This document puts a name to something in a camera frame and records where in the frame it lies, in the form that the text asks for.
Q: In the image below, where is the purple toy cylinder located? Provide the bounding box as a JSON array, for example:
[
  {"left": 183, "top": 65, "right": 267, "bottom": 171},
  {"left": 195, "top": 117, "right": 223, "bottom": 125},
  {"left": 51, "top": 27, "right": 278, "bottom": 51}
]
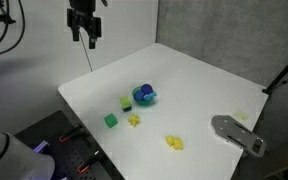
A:
[{"left": 140, "top": 83, "right": 154, "bottom": 95}]

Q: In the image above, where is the orange black clamp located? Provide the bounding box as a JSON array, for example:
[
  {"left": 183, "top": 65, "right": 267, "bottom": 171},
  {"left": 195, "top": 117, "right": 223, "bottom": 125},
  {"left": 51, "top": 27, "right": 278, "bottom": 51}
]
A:
[
  {"left": 58, "top": 123, "right": 84, "bottom": 144},
  {"left": 76, "top": 150, "right": 102, "bottom": 175}
]

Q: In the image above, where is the green cube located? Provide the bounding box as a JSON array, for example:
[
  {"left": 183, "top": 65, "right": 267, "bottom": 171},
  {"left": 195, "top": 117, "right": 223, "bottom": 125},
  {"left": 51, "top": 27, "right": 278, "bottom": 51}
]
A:
[{"left": 103, "top": 112, "right": 119, "bottom": 129}]

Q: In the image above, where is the thin wall cable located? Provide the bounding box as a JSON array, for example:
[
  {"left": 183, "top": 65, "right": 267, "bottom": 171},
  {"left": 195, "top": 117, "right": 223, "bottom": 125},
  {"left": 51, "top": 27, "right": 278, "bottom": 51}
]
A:
[{"left": 79, "top": 31, "right": 94, "bottom": 73}]

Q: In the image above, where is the black perforated base board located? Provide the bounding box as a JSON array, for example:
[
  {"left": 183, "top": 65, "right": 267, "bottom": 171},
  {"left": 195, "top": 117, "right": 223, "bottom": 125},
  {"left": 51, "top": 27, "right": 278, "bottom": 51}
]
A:
[{"left": 14, "top": 110, "right": 125, "bottom": 180}]

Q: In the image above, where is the blue toy block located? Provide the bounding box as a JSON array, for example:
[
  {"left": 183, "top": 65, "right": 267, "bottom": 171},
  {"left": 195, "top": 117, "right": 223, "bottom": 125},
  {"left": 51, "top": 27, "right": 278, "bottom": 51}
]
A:
[{"left": 134, "top": 91, "right": 145, "bottom": 101}]

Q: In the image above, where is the green bowl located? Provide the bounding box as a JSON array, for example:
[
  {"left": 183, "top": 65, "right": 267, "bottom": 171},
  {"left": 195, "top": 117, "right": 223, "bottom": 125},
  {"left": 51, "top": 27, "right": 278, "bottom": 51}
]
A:
[{"left": 131, "top": 84, "right": 159, "bottom": 107}]

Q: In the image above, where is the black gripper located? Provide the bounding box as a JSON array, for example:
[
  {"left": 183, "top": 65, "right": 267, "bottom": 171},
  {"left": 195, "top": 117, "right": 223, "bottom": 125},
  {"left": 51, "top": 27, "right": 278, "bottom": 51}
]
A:
[{"left": 66, "top": 0, "right": 103, "bottom": 50}]

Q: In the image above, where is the lime green block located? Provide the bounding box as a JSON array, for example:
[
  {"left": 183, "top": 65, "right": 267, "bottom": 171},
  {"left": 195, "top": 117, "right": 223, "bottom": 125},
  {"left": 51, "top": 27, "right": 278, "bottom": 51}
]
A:
[{"left": 119, "top": 95, "right": 134, "bottom": 112}]

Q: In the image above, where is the yellow star toy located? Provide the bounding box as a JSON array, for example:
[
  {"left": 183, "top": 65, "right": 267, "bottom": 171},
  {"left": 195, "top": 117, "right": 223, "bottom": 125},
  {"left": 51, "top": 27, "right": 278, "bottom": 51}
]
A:
[{"left": 127, "top": 113, "right": 142, "bottom": 128}]

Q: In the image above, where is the pale yellow tape patch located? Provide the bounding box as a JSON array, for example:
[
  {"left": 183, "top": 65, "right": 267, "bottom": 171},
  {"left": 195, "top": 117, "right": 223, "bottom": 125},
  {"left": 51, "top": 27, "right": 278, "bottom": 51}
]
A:
[{"left": 233, "top": 110, "right": 250, "bottom": 123}]

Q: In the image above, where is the grey metal mounting plate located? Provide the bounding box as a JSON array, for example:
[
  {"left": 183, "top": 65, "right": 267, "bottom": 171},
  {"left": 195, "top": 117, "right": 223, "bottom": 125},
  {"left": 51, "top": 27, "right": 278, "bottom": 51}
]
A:
[{"left": 210, "top": 114, "right": 267, "bottom": 158}]

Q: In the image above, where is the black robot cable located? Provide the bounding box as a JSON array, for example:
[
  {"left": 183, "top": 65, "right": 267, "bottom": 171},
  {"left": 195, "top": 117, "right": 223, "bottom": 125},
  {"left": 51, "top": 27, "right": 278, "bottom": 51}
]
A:
[{"left": 0, "top": 0, "right": 27, "bottom": 57}]

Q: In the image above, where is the black tripod leg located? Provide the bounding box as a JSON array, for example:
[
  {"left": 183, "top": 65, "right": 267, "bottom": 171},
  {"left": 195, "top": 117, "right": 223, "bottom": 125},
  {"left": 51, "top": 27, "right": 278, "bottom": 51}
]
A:
[{"left": 261, "top": 45, "right": 288, "bottom": 96}]

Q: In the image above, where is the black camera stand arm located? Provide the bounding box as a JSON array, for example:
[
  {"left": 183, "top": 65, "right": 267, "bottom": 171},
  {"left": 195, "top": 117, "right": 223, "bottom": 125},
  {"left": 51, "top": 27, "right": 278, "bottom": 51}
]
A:
[{"left": 0, "top": 0, "right": 18, "bottom": 25}]

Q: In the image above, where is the yellow lumpy toy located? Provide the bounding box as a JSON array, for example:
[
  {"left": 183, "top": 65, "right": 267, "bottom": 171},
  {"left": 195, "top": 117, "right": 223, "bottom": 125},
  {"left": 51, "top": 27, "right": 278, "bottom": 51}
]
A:
[{"left": 165, "top": 134, "right": 185, "bottom": 151}]

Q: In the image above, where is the purple lit connector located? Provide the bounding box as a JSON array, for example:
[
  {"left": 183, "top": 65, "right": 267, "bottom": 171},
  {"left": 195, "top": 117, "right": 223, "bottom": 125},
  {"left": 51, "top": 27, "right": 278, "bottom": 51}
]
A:
[{"left": 33, "top": 140, "right": 49, "bottom": 154}]

